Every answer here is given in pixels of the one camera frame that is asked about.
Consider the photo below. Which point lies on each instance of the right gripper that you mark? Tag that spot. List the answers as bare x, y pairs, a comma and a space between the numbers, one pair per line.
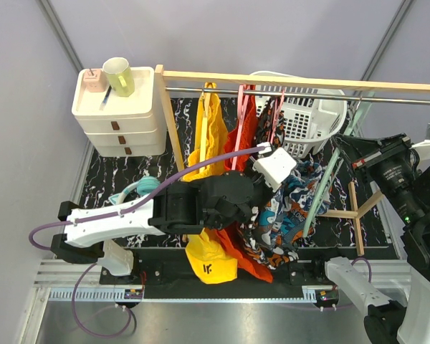
366, 152

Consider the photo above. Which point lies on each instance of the mint green hanger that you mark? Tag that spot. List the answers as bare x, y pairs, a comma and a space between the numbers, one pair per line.
358, 110

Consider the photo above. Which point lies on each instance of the blue patterned shorts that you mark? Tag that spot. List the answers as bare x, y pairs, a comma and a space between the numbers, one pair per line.
298, 194

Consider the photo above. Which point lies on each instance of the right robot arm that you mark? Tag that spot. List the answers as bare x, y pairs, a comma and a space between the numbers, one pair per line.
386, 320

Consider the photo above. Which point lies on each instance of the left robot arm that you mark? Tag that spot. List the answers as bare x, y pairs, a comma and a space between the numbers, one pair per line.
181, 208

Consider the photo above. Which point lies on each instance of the thin pink hanger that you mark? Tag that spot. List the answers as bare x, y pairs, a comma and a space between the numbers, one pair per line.
275, 115

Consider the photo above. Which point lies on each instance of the black orange patterned shorts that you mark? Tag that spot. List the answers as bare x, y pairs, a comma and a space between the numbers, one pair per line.
261, 238

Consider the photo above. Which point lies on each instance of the yellow shorts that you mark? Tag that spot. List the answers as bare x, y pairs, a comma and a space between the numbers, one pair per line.
208, 260

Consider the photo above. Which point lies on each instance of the white laundry basket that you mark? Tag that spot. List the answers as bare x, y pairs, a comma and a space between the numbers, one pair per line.
305, 124

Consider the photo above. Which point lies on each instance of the wooden clothes rack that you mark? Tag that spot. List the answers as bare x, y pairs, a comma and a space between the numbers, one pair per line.
163, 77

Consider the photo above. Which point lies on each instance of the teal headphones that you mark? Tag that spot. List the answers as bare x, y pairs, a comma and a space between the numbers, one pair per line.
142, 187

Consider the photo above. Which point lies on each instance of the cream drawer unit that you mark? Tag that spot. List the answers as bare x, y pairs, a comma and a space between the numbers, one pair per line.
126, 126

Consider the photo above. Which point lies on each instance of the green mug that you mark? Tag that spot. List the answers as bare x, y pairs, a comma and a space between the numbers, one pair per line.
119, 76

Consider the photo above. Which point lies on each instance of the blue pen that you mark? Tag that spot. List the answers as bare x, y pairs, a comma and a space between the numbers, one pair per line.
106, 97

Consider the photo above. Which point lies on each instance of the pink cube holder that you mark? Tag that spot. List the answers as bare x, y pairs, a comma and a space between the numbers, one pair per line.
94, 80

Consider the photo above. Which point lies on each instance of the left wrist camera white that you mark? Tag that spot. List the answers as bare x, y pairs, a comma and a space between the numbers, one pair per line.
275, 168

